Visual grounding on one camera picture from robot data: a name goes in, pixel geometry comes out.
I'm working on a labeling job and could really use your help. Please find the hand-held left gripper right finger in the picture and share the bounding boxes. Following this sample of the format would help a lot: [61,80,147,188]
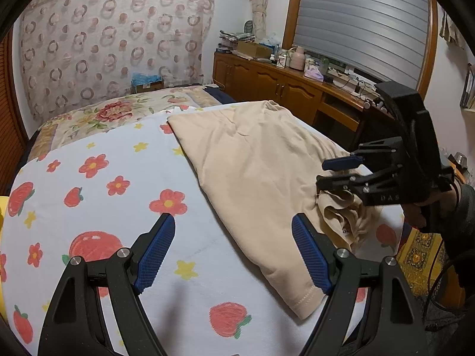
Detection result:
[291,213,438,356]

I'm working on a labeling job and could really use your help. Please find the navy mattress cover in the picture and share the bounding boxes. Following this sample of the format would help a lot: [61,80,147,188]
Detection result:
[204,87,236,105]

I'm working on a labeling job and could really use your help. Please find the large cardboard box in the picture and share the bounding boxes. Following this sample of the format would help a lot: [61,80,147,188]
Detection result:
[235,41,273,60]

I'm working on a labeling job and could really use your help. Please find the beige t-shirt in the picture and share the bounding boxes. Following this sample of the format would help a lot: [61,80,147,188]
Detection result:
[167,100,384,320]

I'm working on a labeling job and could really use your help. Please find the black cable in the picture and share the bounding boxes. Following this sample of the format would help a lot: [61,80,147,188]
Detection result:
[427,252,468,312]

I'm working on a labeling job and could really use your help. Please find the pink thermos jug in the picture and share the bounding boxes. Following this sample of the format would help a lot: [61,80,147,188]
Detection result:
[289,46,305,70]

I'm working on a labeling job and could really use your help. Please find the person's right hand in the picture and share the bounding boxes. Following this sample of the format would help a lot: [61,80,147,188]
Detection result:
[403,189,461,231]

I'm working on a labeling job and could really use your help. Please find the circle patterned wall cloth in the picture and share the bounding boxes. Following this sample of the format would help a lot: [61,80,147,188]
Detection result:
[18,0,216,121]

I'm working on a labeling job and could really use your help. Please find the white power strip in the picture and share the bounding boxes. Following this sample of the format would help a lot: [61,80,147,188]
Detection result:
[343,82,376,99]

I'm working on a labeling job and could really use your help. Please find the floral blanket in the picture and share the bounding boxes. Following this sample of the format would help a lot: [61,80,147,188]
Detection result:
[28,87,219,162]

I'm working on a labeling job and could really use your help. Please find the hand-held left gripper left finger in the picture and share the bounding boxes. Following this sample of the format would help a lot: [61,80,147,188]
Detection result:
[37,213,176,356]

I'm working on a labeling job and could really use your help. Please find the stack of folded towels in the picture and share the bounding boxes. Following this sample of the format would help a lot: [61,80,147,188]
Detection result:
[218,30,257,43]

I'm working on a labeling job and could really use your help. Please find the blue plastic bag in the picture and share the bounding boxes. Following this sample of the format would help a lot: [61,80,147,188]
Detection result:
[132,72,164,86]

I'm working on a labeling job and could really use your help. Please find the small cardboard box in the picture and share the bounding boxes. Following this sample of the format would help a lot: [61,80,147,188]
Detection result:
[134,80,165,93]

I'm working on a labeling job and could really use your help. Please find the fruit print bed sheet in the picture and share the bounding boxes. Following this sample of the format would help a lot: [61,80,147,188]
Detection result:
[0,106,405,356]

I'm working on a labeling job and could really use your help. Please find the yellow patterned floor mat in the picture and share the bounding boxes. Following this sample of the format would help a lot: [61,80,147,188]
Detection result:
[395,226,449,297]

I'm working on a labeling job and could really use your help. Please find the wooden cabinet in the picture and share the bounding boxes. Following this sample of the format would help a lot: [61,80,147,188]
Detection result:
[213,51,398,142]

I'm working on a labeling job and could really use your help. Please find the hanging beige cloth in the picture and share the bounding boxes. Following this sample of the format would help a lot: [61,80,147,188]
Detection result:
[440,11,466,49]

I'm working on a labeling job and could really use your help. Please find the books on wall shelf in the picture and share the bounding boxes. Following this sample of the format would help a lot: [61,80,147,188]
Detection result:
[460,63,475,110]

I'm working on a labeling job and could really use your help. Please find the tied beige curtain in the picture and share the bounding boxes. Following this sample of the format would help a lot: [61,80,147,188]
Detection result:
[250,0,273,41]

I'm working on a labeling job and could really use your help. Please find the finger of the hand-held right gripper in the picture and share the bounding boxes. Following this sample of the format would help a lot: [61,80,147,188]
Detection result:
[315,172,370,198]
[322,155,367,171]

